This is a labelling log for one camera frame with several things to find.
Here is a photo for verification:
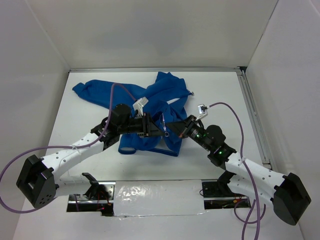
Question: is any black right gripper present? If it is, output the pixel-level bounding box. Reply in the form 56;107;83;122
165;114;212;152

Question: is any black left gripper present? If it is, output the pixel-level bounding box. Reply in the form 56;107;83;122
118;111;165;138

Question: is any blue zip-up jacket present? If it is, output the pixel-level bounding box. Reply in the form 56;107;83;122
72;72;192;157

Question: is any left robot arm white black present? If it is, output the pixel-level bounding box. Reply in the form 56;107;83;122
16;103;164;209

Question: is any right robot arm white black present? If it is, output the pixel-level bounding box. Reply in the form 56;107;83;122
166;115;311;226

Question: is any silver reflective tape sheet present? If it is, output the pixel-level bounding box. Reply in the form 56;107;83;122
113;180;205;217

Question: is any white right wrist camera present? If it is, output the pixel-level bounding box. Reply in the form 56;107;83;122
196;104;208;121

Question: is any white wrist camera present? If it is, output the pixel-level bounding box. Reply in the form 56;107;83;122
132;96;149;118
196;104;208;121

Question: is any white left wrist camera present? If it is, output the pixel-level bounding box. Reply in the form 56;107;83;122
132;96;149;118

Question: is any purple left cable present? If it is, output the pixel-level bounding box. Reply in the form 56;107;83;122
0;82;137;214

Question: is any purple cable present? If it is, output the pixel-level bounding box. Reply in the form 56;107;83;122
0;82;137;214
206;101;266;240

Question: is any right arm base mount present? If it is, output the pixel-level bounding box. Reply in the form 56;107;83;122
199;171;251;210

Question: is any aluminium table edge rail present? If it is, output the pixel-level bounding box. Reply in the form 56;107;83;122
67;65;273;166

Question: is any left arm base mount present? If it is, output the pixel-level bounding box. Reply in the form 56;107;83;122
66;172;116;217

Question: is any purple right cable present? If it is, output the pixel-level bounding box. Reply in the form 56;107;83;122
206;101;266;240

